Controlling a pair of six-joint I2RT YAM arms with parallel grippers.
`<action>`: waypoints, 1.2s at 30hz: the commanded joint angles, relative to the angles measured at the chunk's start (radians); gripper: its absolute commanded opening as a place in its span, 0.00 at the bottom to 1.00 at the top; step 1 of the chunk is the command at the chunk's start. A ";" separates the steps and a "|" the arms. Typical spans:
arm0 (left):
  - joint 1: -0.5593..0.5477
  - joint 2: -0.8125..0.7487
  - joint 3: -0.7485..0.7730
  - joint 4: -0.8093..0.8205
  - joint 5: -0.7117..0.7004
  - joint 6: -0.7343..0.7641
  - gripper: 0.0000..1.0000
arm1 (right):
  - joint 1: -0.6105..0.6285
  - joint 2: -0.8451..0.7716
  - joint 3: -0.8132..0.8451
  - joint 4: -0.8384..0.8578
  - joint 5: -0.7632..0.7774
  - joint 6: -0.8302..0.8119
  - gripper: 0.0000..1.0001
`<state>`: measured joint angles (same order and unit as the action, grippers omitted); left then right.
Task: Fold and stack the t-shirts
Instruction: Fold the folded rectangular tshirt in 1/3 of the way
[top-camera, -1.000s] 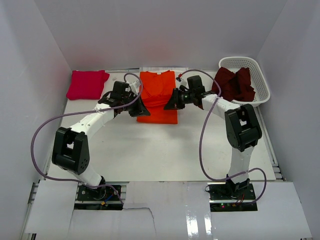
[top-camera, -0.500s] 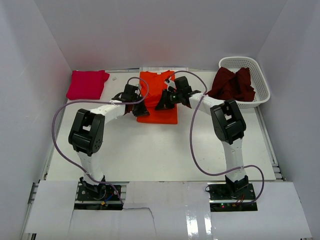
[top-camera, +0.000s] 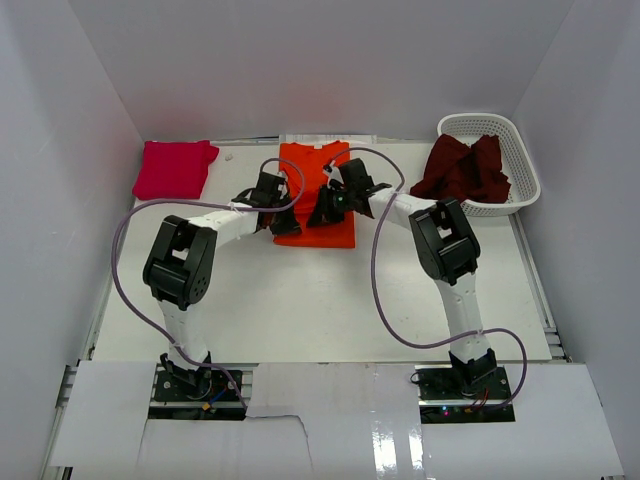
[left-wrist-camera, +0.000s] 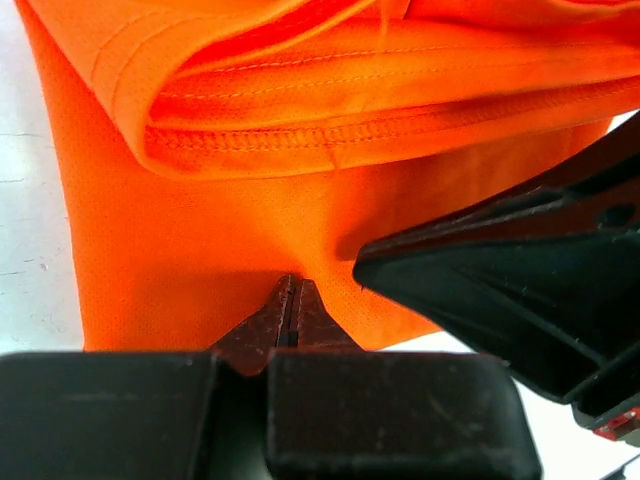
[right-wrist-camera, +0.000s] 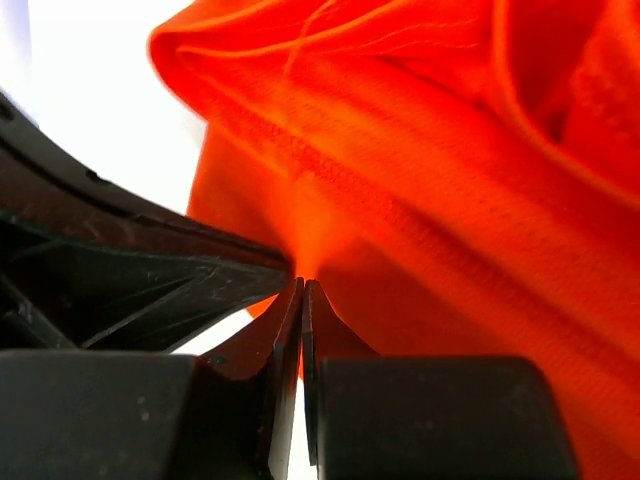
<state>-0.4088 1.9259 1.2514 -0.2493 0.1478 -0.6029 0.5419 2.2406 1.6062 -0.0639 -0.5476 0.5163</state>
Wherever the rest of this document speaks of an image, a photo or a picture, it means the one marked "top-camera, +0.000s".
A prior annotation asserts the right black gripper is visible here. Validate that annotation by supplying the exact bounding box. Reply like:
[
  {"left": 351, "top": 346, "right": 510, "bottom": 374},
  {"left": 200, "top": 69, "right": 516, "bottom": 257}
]
[{"left": 307, "top": 184, "right": 356, "bottom": 228}]

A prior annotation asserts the orange t shirt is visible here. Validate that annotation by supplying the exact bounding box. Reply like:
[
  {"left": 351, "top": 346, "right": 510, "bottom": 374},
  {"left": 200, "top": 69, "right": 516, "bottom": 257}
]
[{"left": 273, "top": 141, "right": 356, "bottom": 249}]

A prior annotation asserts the dark red t shirt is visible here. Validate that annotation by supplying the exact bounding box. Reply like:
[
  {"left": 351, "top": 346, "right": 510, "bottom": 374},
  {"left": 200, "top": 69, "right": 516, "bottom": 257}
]
[{"left": 410, "top": 134, "right": 511, "bottom": 204}]

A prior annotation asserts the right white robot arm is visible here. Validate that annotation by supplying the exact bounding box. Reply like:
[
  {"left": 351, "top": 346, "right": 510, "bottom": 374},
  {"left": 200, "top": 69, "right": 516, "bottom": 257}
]
[{"left": 307, "top": 159, "right": 497, "bottom": 399}]

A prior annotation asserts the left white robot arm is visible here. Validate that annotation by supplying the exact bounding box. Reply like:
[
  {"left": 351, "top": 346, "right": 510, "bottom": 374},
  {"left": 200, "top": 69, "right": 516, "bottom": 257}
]
[{"left": 143, "top": 172, "right": 301, "bottom": 399}]

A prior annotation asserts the folded pink t shirt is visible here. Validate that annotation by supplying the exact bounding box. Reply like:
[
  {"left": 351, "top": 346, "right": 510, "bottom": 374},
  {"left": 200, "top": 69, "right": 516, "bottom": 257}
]
[{"left": 132, "top": 140, "right": 220, "bottom": 201}]

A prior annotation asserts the white plastic basket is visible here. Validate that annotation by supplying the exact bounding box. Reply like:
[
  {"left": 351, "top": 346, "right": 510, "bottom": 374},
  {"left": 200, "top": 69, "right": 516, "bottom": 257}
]
[{"left": 437, "top": 113, "right": 541, "bottom": 217}]

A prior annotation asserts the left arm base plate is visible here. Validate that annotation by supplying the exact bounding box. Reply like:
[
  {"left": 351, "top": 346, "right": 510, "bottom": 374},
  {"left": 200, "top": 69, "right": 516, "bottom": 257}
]
[{"left": 152, "top": 369, "right": 239, "bottom": 403}]

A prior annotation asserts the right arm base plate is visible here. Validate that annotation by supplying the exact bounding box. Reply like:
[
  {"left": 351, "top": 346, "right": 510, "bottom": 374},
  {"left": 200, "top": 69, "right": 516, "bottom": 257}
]
[{"left": 409, "top": 367, "right": 511, "bottom": 400}]

